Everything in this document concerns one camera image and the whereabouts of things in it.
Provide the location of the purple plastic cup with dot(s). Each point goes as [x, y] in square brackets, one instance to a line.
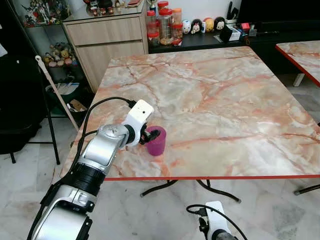
[157, 146]

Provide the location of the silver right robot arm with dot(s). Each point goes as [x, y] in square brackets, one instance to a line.
[223, 236]

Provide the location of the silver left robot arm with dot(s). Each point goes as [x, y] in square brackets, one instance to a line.
[100, 147]

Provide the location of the large marble pattern table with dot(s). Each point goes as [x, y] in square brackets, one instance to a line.
[210, 100]

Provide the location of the light wooden drawer cabinet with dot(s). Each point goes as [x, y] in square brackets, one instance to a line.
[107, 47]

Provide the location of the small red lid jar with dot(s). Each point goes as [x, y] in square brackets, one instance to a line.
[153, 39]

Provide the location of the long pale wooden stick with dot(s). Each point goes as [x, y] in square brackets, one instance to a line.
[55, 90]

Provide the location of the black low console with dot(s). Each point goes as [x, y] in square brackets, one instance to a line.
[200, 43]

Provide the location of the tall red lid jar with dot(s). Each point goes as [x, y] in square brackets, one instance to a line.
[165, 25]

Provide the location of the slim red lid jar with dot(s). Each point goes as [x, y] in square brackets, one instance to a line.
[151, 23]

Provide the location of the black white round plush figure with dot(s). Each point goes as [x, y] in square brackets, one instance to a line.
[197, 26]

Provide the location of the orange lid jar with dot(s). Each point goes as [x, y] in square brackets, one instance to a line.
[177, 17]

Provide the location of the black chair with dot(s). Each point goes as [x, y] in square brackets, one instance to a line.
[20, 125]

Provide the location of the yellow round plush figure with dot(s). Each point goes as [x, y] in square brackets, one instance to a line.
[209, 24]

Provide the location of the black box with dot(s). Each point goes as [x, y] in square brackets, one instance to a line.
[230, 33]

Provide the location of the small red box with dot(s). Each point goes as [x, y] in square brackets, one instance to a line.
[245, 26]

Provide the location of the black glass display shelf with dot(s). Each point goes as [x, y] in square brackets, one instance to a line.
[37, 35]

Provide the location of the black television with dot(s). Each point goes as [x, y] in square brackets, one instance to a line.
[280, 10]

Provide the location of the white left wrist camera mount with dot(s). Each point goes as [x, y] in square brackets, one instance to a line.
[139, 112]

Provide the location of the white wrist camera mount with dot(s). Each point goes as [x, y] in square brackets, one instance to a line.
[215, 216]
[139, 112]

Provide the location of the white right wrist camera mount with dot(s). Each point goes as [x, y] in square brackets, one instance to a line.
[215, 216]

